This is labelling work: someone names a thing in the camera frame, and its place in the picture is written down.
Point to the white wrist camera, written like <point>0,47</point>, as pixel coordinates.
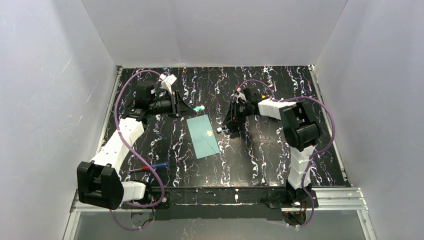
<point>240,97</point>
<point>166,82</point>

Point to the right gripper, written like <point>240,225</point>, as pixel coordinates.
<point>234,114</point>

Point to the teal envelope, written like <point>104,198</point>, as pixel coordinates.
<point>202,136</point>

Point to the green white glue stick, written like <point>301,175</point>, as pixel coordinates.
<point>198,109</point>

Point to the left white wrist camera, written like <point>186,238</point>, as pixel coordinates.
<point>166,82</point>

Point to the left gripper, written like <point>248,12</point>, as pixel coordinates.
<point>178,104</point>

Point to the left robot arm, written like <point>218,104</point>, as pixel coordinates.
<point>98,181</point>

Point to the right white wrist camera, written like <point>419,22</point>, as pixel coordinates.
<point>240,97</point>

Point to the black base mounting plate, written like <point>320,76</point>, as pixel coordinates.
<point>270,203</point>

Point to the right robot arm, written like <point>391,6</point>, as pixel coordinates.
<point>301,130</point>

